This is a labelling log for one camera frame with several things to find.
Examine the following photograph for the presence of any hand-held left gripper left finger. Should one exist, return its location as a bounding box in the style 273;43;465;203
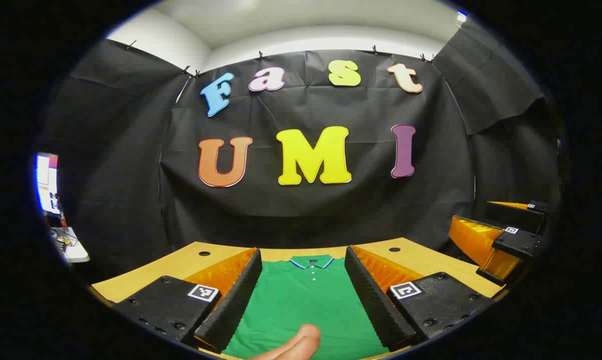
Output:
115;247;263;355

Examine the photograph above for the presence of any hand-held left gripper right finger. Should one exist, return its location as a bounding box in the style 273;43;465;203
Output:
345;245;496;352

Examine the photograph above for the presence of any green T-shirt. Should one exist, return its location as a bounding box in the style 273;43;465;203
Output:
221;254;389;360

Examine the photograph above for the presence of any black backdrop cloth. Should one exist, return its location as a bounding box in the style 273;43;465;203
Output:
36;20;564;271

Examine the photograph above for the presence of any white side desk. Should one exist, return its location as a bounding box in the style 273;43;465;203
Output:
51;226;90;264

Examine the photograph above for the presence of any lit computer monitor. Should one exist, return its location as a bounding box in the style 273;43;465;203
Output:
35;152;61;216

